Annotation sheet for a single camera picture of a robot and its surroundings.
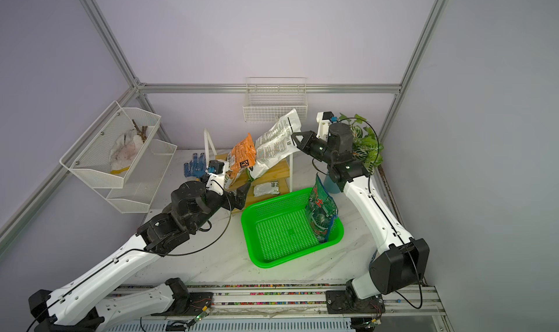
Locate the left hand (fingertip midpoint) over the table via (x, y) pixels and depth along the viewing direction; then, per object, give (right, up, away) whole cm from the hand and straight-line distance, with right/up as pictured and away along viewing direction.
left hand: (237, 179), depth 67 cm
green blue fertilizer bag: (+29, -12, +12) cm, 33 cm away
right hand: (+17, +13, +5) cm, 23 cm away
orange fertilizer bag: (0, +8, +8) cm, 11 cm away
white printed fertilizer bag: (+12, +12, +10) cm, 20 cm away
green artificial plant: (+44, +11, +9) cm, 46 cm away
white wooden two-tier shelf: (+14, +1, +18) cm, 23 cm away
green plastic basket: (+12, -23, +24) cm, 35 cm away
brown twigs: (-42, +18, +18) cm, 49 cm away
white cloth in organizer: (-44, +10, +12) cm, 46 cm away
